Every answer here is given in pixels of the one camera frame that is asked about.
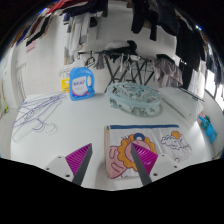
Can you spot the cartoon-print white towel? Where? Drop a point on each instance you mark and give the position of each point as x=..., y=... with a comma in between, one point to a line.
x=156, y=140

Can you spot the folding clothes drying rack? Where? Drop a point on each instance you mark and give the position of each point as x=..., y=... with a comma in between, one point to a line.
x=128, y=68

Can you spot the yellow small box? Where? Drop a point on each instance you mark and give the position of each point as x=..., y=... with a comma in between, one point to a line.
x=65, y=85

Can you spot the turquoise plastic clips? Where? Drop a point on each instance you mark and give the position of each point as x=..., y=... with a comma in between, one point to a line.
x=207, y=126

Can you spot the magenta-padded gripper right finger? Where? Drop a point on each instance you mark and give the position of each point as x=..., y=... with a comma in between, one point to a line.
x=147, y=163

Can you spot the blue detergent bottle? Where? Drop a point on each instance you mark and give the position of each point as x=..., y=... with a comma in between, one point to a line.
x=81, y=83

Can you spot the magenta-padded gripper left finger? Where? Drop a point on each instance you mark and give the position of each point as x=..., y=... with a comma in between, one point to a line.
x=78, y=161

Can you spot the hanging dark clothes row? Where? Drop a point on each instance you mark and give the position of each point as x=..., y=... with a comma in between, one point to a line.
x=140, y=20

